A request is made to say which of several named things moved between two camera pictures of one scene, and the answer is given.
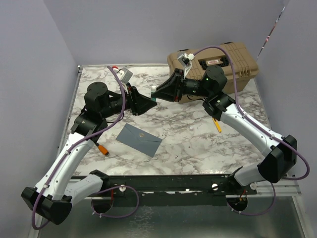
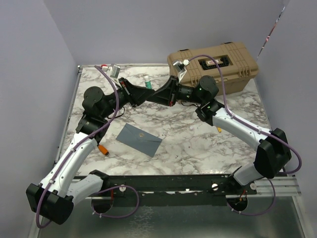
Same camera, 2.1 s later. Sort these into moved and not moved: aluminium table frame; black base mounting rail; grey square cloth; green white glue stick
Moved: green white glue stick
Not moved: black base mounting rail; grey square cloth; aluminium table frame
